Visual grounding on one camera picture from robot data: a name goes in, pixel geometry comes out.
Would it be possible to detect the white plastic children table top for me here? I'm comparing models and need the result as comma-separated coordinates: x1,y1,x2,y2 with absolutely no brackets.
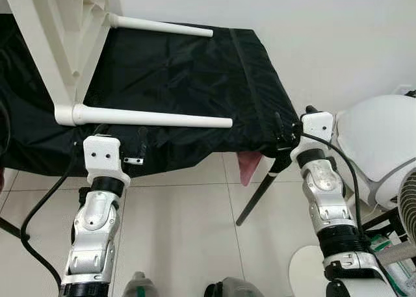
0,0,122,127

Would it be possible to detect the grey robot leg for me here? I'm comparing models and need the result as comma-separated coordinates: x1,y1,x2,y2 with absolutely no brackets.
122,271,161,297
204,277,265,297

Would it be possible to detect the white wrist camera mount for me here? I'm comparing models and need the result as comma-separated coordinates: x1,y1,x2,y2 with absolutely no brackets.
83,134,131,188
290,111,335,163

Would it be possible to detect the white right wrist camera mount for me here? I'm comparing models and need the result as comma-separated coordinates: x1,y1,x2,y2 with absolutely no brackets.
290,111,335,163

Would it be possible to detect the black table cloth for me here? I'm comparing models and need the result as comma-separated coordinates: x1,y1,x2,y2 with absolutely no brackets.
0,14,304,178

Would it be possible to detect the white green plastic bag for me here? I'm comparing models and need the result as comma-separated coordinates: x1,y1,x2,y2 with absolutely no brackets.
369,235,416,296

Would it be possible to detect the grey right robot leg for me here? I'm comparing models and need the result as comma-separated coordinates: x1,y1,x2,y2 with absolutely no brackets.
204,277,265,297

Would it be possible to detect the grey left robot leg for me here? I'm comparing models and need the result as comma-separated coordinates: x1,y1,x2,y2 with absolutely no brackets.
122,271,161,297

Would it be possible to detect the black metal table leg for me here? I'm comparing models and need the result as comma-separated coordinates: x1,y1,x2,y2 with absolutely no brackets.
235,155,290,227
0,216,31,243

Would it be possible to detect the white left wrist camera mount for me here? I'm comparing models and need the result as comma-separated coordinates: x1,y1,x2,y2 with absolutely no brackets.
83,134,131,188

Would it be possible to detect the white plastic chair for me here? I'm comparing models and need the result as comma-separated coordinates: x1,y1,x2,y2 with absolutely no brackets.
334,94,416,211

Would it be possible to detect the white fan grille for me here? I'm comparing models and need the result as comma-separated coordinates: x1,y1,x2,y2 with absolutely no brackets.
396,169,416,244

